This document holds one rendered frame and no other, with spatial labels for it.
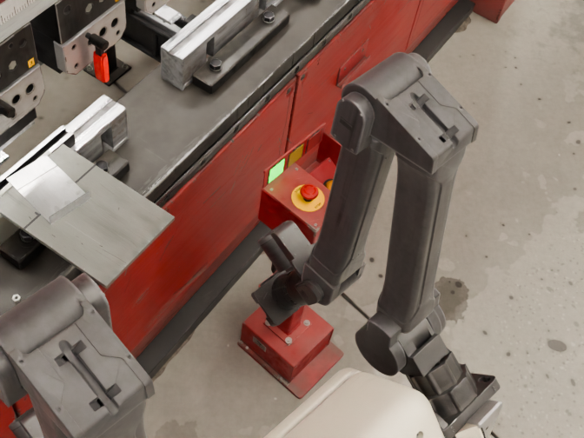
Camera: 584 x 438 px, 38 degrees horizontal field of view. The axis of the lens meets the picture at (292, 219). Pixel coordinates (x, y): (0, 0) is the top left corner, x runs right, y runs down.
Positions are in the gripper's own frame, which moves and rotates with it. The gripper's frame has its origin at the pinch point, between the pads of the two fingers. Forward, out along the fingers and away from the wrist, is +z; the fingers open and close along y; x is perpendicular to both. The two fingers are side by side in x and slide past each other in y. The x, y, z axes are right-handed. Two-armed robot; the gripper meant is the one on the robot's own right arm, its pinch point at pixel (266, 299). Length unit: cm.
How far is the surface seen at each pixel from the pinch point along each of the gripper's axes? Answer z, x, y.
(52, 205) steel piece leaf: 16.7, -34.1, 15.9
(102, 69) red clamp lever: 2.5, -47.6, -0.7
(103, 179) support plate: 16.4, -33.2, 5.6
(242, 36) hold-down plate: 34, -46, -46
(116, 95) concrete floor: 147, -70, -60
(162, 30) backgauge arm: 47, -59, -38
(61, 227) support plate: 14.8, -29.9, 17.4
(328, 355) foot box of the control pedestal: 92, 36, -45
